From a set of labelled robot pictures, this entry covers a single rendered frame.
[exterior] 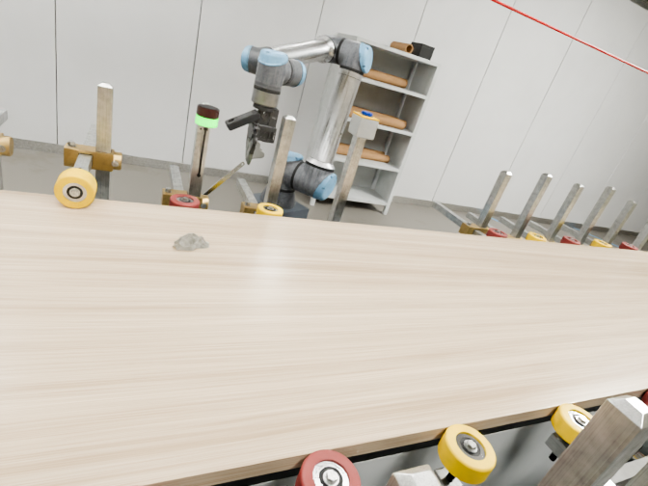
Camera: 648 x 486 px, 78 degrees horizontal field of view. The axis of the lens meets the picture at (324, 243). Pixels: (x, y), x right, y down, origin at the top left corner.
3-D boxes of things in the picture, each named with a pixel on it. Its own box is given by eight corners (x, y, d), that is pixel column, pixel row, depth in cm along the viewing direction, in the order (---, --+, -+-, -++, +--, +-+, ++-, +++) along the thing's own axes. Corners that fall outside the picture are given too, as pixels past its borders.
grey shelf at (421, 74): (297, 188, 431) (337, 32, 365) (368, 198, 468) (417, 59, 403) (310, 204, 395) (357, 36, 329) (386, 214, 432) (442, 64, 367)
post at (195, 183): (179, 246, 133) (199, 100, 113) (191, 246, 135) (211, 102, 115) (180, 251, 130) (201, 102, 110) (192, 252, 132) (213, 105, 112)
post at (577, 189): (526, 266, 211) (575, 182, 191) (530, 266, 213) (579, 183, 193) (531, 269, 208) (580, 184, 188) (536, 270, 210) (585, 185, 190)
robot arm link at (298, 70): (284, 54, 144) (265, 50, 133) (311, 64, 140) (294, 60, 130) (279, 81, 148) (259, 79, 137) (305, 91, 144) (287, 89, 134)
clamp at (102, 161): (67, 159, 110) (67, 141, 107) (121, 166, 116) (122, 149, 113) (63, 167, 105) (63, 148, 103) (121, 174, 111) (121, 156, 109)
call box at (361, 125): (346, 133, 137) (353, 110, 133) (364, 136, 140) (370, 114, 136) (355, 139, 131) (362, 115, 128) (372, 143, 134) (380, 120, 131)
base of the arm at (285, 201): (253, 196, 210) (256, 178, 206) (278, 193, 225) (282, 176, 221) (277, 211, 201) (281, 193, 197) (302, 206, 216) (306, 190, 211)
